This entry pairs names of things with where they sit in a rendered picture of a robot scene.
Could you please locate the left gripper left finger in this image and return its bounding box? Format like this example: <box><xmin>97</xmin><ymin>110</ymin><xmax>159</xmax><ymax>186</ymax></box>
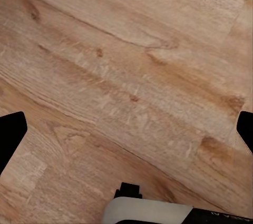
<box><xmin>0</xmin><ymin>111</ymin><xmax>27</xmax><ymax>175</ymax></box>

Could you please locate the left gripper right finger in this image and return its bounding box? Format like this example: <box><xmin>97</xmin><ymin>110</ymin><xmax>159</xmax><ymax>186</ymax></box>
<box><xmin>236</xmin><ymin>111</ymin><xmax>253</xmax><ymax>153</ymax></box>

